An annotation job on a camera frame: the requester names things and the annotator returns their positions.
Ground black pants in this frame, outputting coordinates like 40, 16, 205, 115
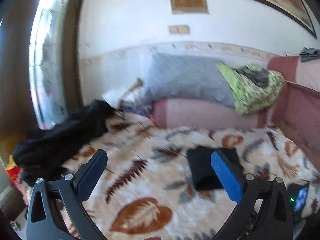
186, 146, 245, 192

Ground grey quilted pillow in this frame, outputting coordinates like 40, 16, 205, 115
141, 53, 234, 108

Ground small brown wall plaque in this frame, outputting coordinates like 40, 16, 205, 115
170, 0, 209, 14

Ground black cloth pile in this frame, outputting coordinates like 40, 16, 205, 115
12, 100, 116, 187

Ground white cloth by pillow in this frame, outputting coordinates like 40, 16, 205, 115
101, 87, 129, 109

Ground green patterned pillow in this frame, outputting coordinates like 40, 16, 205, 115
216, 63, 285, 115

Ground leaf pattern fleece blanket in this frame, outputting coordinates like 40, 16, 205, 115
63, 114, 319, 239

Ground pink quilted mattress cover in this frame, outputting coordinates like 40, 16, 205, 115
153, 56, 319, 168

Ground window with brown frame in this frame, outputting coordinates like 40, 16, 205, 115
0, 0, 86, 140

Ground dark grey folded cloth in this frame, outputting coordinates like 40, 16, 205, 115
235, 66, 269, 88

